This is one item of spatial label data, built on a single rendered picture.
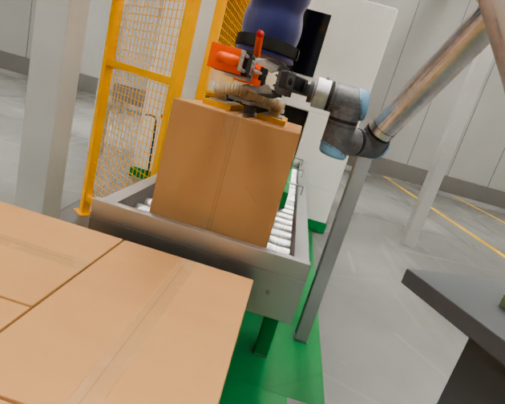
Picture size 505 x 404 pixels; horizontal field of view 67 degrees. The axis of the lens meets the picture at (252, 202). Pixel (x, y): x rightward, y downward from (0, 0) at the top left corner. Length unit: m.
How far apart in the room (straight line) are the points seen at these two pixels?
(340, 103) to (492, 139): 10.37
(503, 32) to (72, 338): 0.98
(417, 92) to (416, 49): 9.40
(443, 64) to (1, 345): 1.15
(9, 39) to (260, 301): 11.00
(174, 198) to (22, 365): 0.69
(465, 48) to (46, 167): 1.85
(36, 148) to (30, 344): 1.52
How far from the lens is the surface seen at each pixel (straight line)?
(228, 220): 1.23
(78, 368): 0.75
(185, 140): 1.22
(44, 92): 2.15
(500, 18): 0.94
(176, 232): 1.21
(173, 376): 0.75
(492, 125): 11.43
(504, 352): 0.86
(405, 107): 1.22
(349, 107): 1.19
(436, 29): 10.80
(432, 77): 1.18
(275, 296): 1.23
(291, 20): 1.43
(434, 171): 4.16
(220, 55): 0.85
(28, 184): 2.27
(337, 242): 1.75
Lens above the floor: 1.04
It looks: 15 degrees down
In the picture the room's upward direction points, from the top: 16 degrees clockwise
